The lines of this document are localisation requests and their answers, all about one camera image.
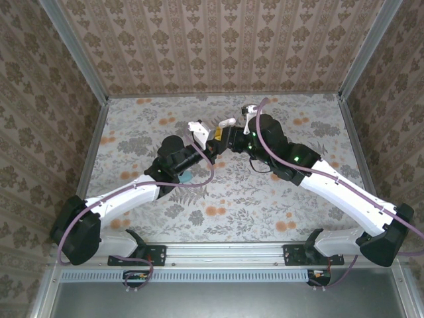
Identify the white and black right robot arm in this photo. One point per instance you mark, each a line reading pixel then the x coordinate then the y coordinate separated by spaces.
pixel 344 195

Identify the aluminium side rail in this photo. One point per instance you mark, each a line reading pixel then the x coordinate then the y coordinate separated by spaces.
pixel 353 132
pixel 94 142

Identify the blue earbud charging case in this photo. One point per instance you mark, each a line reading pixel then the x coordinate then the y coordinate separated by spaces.
pixel 186 178

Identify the grey metal panel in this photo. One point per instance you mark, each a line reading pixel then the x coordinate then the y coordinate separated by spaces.
pixel 225 301

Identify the aluminium corner post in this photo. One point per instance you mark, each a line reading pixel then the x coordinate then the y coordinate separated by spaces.
pixel 74 49
pixel 368 49

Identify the aluminium back rail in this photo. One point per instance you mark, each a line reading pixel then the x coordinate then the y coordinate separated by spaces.
pixel 225 95

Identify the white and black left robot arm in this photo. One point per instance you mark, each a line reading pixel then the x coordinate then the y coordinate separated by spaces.
pixel 126 198

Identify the aluminium frame bar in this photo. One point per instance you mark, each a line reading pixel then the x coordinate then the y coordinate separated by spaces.
pixel 41 301
pixel 406 298

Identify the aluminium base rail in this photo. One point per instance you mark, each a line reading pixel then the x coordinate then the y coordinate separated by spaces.
pixel 225 253

